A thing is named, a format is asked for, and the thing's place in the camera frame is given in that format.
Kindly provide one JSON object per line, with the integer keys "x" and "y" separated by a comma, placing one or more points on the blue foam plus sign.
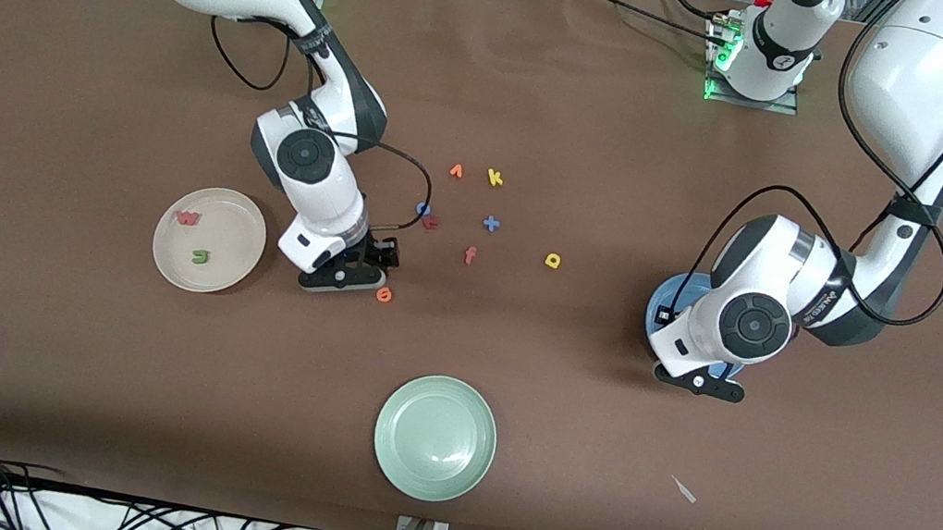
{"x": 491, "y": 224}

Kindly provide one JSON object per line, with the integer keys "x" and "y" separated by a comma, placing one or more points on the beige brown plate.
{"x": 209, "y": 240}

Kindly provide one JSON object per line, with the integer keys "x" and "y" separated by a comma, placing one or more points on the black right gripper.
{"x": 377, "y": 253}

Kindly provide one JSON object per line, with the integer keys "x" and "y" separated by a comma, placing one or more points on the orange foam digit six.
{"x": 378, "y": 293}

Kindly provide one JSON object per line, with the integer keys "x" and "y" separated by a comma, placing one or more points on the pink foam letter w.
{"x": 188, "y": 219}

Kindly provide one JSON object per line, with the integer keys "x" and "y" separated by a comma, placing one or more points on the small white tape scrap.
{"x": 684, "y": 490}

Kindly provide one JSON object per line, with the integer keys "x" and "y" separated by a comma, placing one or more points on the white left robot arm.
{"x": 911, "y": 78}

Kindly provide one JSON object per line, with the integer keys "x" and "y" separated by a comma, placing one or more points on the red foam letter r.
{"x": 431, "y": 223}

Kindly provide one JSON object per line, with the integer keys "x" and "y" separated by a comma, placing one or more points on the blue foam letter o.
{"x": 418, "y": 209}

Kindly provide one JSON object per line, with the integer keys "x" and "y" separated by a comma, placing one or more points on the pale green plate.
{"x": 434, "y": 439}

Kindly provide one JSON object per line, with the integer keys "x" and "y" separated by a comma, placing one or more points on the brown table cover sheet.
{"x": 551, "y": 109}

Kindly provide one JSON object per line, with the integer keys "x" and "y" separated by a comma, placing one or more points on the orange foam letter v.
{"x": 456, "y": 168}

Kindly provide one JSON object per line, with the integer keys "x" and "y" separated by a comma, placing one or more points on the blue plate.
{"x": 660, "y": 307}

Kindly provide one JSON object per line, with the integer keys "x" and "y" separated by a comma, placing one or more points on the yellow foam letter k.
{"x": 493, "y": 178}

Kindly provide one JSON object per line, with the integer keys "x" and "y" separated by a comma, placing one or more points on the green foam letter u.
{"x": 199, "y": 260}

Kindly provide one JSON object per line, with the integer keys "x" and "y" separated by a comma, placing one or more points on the pink foam letter f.
{"x": 470, "y": 255}

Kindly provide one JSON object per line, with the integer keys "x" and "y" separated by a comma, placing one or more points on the yellow foam letter d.
{"x": 547, "y": 260}

